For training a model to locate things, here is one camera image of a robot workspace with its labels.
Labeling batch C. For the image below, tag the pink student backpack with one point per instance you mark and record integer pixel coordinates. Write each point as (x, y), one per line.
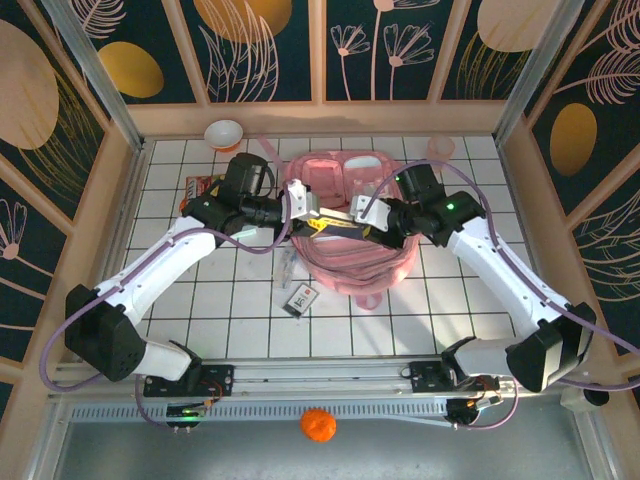
(350, 270)

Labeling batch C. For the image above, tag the clear plastic pen packet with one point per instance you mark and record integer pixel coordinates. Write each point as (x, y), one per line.
(286, 270)

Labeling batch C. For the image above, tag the black white small box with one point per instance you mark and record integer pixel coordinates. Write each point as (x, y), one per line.
(301, 300)

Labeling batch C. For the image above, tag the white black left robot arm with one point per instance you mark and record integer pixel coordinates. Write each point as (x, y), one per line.
(165, 255)

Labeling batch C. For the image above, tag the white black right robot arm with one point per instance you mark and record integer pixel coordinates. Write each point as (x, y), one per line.
(500, 270)

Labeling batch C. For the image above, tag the colourful candy bag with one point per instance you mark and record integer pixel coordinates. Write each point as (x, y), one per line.
(197, 187)

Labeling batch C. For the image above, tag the pink translucent cup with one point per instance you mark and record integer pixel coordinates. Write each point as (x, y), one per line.
(441, 147)

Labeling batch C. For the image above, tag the white orange bowl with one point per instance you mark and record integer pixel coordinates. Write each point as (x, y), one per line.
(223, 132)

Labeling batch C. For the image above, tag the orange fruit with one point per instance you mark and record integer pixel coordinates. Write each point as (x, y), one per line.
(318, 425)

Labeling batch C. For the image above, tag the small circuit board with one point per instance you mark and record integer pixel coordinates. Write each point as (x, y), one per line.
(186, 414)
(472, 410)

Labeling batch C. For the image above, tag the grey cylinder with black hole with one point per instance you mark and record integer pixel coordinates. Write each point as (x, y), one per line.
(582, 397)

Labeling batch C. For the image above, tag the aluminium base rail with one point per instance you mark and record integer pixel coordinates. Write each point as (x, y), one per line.
(320, 375)

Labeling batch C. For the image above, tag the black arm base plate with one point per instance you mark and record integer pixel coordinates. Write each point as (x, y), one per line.
(425, 377)
(220, 380)

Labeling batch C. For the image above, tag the aluminium frame post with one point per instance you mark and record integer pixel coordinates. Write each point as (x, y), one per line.
(95, 75)
(535, 70)

